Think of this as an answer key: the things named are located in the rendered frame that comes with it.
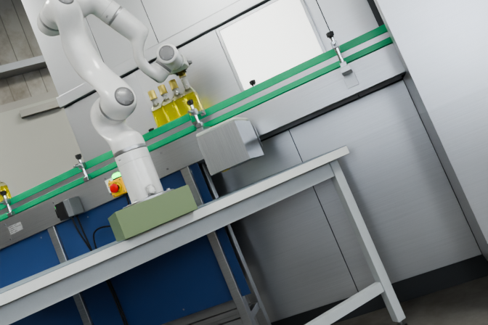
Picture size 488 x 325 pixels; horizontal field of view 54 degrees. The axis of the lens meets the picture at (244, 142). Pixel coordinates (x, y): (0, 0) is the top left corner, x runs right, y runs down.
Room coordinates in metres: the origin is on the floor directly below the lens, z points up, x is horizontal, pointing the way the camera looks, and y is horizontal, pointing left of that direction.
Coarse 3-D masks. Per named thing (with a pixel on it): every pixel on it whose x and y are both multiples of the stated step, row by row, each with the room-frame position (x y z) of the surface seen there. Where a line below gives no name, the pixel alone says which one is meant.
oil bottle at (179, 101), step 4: (176, 96) 2.15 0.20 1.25; (180, 96) 2.15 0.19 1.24; (172, 100) 2.16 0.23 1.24; (176, 100) 2.15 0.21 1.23; (180, 100) 2.15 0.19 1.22; (184, 100) 2.16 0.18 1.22; (176, 104) 2.16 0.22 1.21; (180, 104) 2.15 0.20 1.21; (184, 104) 2.15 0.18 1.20; (176, 108) 2.16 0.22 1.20; (180, 108) 2.15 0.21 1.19; (184, 108) 2.15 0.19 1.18; (180, 112) 2.16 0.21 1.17; (184, 112) 2.15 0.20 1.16; (180, 116) 2.16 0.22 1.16
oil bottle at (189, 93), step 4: (188, 88) 2.15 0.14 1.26; (192, 88) 2.16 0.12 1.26; (184, 92) 2.14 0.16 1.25; (188, 92) 2.14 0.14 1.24; (192, 92) 2.13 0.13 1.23; (196, 92) 2.17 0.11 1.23; (184, 96) 2.14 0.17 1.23; (188, 96) 2.14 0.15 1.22; (192, 96) 2.13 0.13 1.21; (196, 96) 2.14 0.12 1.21; (196, 100) 2.13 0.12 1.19; (196, 104) 2.13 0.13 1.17; (200, 104) 2.16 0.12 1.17; (188, 108) 2.15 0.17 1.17; (196, 108) 2.14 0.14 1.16; (200, 108) 2.14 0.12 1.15
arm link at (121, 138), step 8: (96, 104) 1.68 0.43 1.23; (96, 112) 1.68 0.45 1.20; (96, 120) 1.70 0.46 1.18; (104, 120) 1.68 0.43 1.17; (112, 120) 1.67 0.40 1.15; (96, 128) 1.72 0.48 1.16; (104, 128) 1.70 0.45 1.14; (112, 128) 1.71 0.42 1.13; (120, 128) 1.72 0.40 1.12; (128, 128) 1.74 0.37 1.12; (104, 136) 1.69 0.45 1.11; (112, 136) 1.67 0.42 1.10; (120, 136) 1.65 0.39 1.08; (128, 136) 1.65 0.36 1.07; (136, 136) 1.66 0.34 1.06; (112, 144) 1.66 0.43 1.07; (120, 144) 1.64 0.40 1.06; (128, 144) 1.64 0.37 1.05; (136, 144) 1.65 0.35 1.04; (144, 144) 1.68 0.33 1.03; (120, 152) 1.65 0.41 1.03
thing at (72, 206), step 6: (72, 198) 2.13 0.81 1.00; (78, 198) 2.17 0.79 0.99; (60, 204) 2.12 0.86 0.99; (66, 204) 2.11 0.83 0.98; (72, 204) 2.12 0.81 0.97; (78, 204) 2.16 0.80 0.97; (60, 210) 2.12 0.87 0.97; (66, 210) 2.12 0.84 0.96; (72, 210) 2.11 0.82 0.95; (78, 210) 2.14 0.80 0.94; (60, 216) 2.12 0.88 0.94; (66, 216) 2.12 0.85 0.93; (72, 216) 2.13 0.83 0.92
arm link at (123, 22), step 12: (120, 12) 1.76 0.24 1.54; (108, 24) 1.78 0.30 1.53; (120, 24) 1.77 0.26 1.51; (132, 24) 1.79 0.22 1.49; (144, 24) 1.83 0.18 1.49; (132, 36) 1.81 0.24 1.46; (144, 36) 1.82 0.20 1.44; (132, 48) 1.85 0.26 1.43; (144, 60) 1.84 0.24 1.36; (144, 72) 1.87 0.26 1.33; (156, 72) 1.87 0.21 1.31; (168, 72) 1.89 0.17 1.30
